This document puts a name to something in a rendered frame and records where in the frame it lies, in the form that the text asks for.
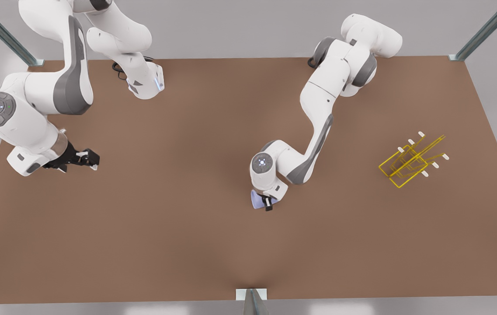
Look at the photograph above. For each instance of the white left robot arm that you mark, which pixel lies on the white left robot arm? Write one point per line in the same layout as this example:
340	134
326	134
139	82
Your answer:
322	100

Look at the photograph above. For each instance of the pale lilac cup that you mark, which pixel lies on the pale lilac cup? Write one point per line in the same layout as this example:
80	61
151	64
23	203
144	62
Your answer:
256	199

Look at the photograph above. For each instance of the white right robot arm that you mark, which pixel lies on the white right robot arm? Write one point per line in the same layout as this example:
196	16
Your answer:
34	94

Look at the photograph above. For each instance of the silver frame post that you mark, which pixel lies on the silver frame post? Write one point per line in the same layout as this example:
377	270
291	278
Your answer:
5	33
253	302
484	30

